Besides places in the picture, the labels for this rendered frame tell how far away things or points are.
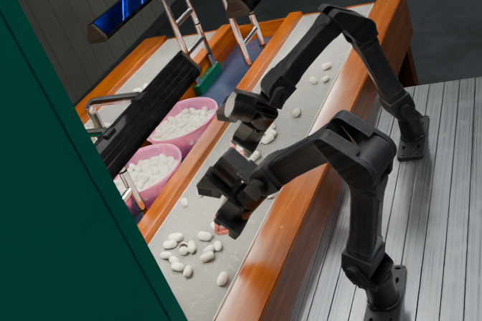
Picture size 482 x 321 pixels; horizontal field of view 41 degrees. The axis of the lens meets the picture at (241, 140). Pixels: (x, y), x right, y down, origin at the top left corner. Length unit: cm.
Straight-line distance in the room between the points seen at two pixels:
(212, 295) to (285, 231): 22
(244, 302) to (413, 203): 50
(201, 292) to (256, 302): 17
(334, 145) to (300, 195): 51
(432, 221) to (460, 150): 28
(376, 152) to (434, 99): 91
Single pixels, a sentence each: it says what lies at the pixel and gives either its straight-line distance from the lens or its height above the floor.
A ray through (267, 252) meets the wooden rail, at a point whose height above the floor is 76.
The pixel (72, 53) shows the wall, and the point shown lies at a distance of 484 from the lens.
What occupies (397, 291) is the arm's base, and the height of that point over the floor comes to 70.
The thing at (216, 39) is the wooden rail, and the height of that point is 77.
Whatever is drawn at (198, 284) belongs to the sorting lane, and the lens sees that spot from 149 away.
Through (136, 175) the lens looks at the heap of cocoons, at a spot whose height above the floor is 73.
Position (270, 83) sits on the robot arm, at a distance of 158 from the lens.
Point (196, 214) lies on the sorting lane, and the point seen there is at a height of 74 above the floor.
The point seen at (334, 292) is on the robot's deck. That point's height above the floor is 67.
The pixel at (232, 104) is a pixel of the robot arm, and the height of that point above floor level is 100.
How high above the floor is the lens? 167
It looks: 28 degrees down
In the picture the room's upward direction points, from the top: 22 degrees counter-clockwise
